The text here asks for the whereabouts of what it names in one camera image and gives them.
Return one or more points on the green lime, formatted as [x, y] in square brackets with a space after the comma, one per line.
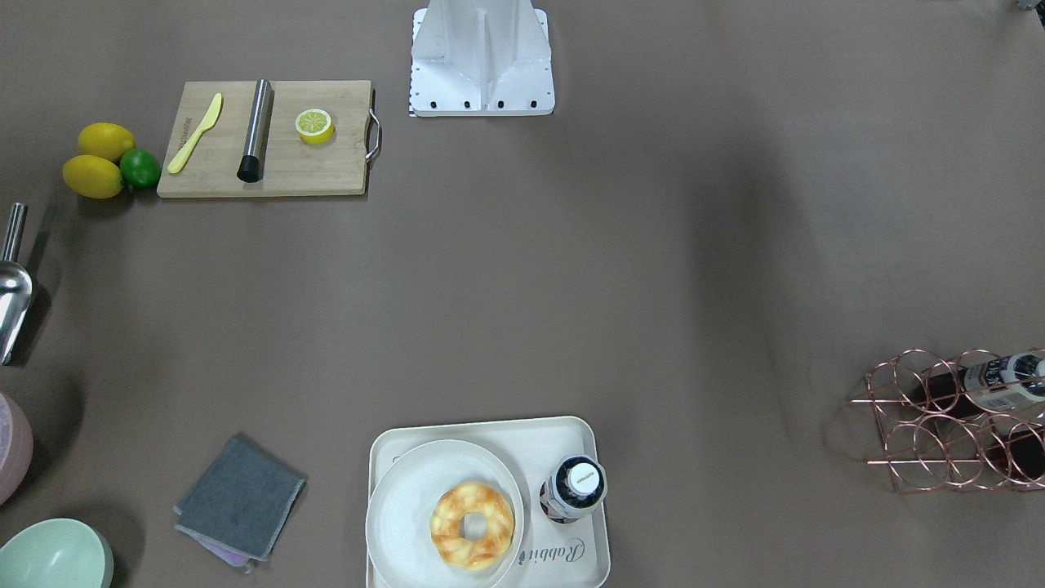
[140, 169]

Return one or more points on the light green bowl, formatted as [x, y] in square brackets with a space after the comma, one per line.
[58, 552]

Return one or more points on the half lemon slice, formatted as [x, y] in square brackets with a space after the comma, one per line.
[315, 126]

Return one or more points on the purple cloth under grey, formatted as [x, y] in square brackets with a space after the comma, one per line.
[230, 557]

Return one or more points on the labelled wine bottle upper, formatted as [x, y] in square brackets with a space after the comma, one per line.
[1003, 385]

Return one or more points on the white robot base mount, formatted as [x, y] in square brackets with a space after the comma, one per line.
[481, 59]

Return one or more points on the small bottle white cap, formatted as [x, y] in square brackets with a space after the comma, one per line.
[573, 490]

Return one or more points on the grey folded cloth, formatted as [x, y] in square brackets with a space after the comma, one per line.
[242, 500]

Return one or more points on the pink bowl with ice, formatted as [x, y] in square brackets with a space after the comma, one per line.
[16, 446]

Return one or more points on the bamboo cutting board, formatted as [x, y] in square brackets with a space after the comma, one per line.
[292, 168]

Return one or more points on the white rectangular tray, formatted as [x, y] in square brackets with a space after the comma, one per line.
[551, 554]

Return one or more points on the yellow lemon upper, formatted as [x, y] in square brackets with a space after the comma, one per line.
[106, 140]

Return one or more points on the steel cylinder muddler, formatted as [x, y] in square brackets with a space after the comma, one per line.
[252, 162]

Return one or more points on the metal scoop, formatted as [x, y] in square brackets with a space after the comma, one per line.
[16, 283]

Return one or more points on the yellow lemon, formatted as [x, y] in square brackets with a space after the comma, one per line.
[92, 177]
[106, 140]

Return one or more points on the yellow lemon lower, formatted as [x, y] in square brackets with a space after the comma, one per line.
[92, 177]

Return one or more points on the yellow plastic knife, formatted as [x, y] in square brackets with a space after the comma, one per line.
[208, 121]

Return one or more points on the rose gold wire rack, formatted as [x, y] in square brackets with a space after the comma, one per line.
[926, 451]

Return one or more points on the white round plate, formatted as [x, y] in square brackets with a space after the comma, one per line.
[397, 531]

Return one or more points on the glazed donut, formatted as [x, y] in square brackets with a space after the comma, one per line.
[472, 526]

